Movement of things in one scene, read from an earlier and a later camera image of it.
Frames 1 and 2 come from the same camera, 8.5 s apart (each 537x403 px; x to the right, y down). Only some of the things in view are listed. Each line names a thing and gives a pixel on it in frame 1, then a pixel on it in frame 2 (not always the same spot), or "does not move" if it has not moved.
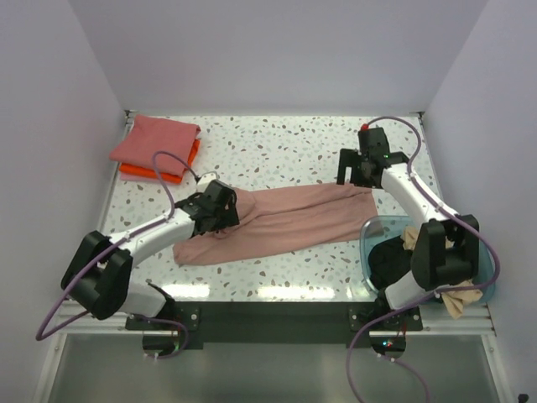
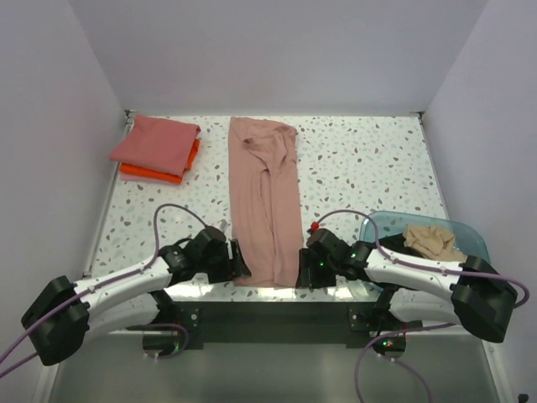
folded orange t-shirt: [173, 175] does not move
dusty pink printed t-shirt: [271, 218] → [264, 201]
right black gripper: [348, 158] → [306, 259]
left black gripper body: [225, 217] → [217, 268]
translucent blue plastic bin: [374, 227] does not move
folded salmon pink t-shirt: [148, 136] does not move
